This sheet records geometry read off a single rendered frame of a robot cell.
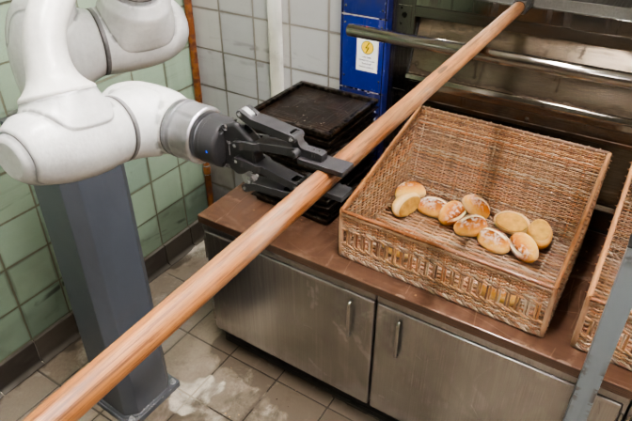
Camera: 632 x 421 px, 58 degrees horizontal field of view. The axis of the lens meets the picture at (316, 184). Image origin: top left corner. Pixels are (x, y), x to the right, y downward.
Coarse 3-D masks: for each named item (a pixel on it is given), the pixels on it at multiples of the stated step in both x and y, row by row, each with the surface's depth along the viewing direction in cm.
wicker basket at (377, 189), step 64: (448, 128) 170; (512, 128) 160; (384, 192) 168; (448, 192) 174; (512, 192) 163; (576, 192) 154; (384, 256) 145; (448, 256) 134; (512, 256) 153; (576, 256) 150; (512, 320) 132
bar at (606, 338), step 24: (432, 48) 125; (456, 48) 122; (552, 72) 114; (576, 72) 112; (600, 72) 109; (624, 72) 108; (624, 264) 100; (624, 288) 102; (624, 312) 105; (600, 336) 110; (600, 360) 112; (576, 384) 121; (600, 384) 115; (576, 408) 121
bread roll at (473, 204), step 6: (468, 198) 162; (474, 198) 162; (480, 198) 162; (468, 204) 162; (474, 204) 162; (480, 204) 162; (486, 204) 163; (468, 210) 163; (474, 210) 162; (480, 210) 162; (486, 210) 163; (486, 216) 164
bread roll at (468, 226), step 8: (464, 216) 160; (472, 216) 159; (480, 216) 160; (456, 224) 160; (464, 224) 158; (472, 224) 158; (480, 224) 158; (456, 232) 160; (464, 232) 158; (472, 232) 158
